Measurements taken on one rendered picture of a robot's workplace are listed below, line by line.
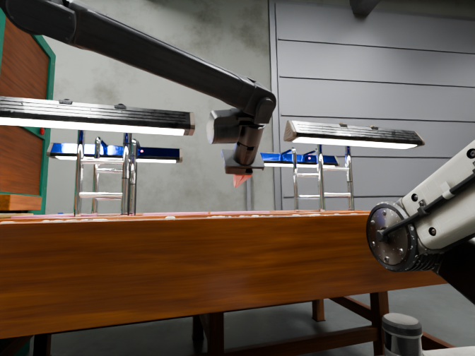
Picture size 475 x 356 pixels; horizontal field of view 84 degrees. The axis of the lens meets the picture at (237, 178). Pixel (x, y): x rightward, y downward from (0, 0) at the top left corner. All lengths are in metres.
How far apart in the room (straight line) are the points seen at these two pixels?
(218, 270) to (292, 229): 0.19
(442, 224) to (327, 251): 0.26
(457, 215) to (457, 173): 0.06
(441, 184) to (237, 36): 3.10
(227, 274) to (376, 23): 3.81
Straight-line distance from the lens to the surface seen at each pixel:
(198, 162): 2.82
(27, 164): 1.80
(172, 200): 2.79
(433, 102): 4.09
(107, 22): 0.48
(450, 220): 0.48
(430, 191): 0.50
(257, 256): 0.58
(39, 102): 0.97
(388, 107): 3.68
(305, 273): 0.64
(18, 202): 1.54
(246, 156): 0.62
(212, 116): 0.56
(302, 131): 1.00
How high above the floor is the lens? 0.79
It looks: 7 degrees up
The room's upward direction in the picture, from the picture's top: 1 degrees counter-clockwise
